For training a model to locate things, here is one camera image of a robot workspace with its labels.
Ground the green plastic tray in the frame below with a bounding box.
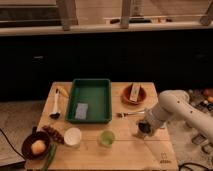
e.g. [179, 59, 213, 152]
[66, 79, 112, 124]

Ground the dark brown bowl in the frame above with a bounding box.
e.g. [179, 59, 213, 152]
[21, 131, 50, 160]

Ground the orange bowl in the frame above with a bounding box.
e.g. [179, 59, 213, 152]
[121, 83, 146, 105]

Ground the dark metal cup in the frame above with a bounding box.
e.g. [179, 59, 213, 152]
[137, 122, 151, 138]

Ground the green plastic cup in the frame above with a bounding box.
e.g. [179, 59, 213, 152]
[98, 130, 115, 147]

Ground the grey sponge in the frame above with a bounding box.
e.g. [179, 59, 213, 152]
[75, 103, 88, 119]

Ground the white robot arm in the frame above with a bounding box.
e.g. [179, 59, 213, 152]
[144, 90, 213, 143]

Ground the white cup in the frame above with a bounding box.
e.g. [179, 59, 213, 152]
[64, 128, 82, 146]

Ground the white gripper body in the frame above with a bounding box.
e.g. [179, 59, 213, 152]
[143, 109, 165, 130]

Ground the green vegetable stalk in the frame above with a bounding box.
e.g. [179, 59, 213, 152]
[41, 144, 57, 171]

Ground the small cardboard box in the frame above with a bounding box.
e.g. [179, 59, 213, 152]
[130, 83, 140, 102]

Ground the yellow peeler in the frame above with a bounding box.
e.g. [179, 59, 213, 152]
[57, 86, 69, 98]

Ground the black cable right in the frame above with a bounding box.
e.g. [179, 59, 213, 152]
[177, 161, 213, 171]

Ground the brown dried bunch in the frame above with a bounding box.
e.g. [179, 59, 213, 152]
[42, 125, 64, 144]

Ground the yellow round fruit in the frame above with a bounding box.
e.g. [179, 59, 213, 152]
[31, 140, 46, 155]

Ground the black cable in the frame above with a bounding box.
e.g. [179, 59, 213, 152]
[177, 161, 213, 171]
[0, 128, 26, 160]

